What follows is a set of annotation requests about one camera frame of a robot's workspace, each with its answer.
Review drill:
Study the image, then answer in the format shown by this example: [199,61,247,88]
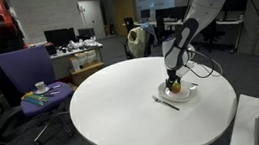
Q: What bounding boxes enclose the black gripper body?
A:
[166,68,182,83]

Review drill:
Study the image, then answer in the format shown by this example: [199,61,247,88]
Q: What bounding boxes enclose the red green apple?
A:
[169,82,183,95]

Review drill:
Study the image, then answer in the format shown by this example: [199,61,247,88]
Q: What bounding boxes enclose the white round plate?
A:
[156,76,201,106]

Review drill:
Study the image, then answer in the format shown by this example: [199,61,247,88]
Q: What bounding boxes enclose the silver fork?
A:
[151,91,181,115]

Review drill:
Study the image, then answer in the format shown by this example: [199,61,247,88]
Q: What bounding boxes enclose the black chair with jacket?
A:
[120,21,162,62]

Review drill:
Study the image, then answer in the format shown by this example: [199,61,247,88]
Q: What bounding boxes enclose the beige jacket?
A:
[125,25,154,60]

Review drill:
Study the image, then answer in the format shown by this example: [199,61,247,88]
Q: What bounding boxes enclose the blue garment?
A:
[139,21,160,47]

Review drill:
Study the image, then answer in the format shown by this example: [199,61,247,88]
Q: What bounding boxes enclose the black office chair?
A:
[199,19,230,55]

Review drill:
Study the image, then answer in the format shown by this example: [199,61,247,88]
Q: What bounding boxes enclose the distant white desk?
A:
[133,15,187,49]

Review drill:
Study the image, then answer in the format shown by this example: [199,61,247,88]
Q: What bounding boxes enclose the distant black monitors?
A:
[138,3,196,29]

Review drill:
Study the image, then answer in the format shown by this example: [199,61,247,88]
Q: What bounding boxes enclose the white robot platform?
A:
[221,91,259,145]

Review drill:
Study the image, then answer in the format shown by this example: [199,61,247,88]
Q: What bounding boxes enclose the brown cardboard box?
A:
[68,61,109,88]

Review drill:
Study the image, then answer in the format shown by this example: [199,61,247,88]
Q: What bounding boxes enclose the white cartons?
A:
[67,49,100,73]

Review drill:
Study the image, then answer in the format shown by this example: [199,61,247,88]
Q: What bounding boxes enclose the small black monitor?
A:
[76,27,97,42]

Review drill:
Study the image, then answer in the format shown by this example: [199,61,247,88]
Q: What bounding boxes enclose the white clutter pile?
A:
[63,35,101,54]

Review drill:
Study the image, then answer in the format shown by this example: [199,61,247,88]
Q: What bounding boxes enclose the white office desk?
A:
[48,43,108,82]

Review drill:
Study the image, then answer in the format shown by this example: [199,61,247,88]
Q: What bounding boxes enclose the small white packet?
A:
[48,83,64,96]

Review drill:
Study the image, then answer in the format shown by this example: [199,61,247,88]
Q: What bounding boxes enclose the large black monitor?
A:
[42,26,78,50]

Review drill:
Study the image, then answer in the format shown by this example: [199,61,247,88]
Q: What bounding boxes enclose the black desk device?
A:
[44,41,59,57]

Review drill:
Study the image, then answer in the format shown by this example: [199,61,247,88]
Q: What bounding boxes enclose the white saucer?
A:
[33,86,51,96]

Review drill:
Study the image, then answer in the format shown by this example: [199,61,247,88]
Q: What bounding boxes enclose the white cup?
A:
[34,80,48,94]

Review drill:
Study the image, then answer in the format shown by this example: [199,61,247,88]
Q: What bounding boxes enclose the green teal strip bundle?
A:
[23,91,52,109]

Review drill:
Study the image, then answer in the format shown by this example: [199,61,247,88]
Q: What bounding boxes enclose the purple office chair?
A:
[0,41,81,145]

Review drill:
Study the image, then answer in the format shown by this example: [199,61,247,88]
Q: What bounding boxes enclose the yellow packet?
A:
[19,90,36,102]

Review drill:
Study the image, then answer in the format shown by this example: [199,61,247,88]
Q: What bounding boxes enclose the white wrist mount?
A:
[174,59,200,78]

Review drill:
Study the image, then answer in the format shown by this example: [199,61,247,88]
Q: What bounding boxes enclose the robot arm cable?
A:
[182,45,223,82]

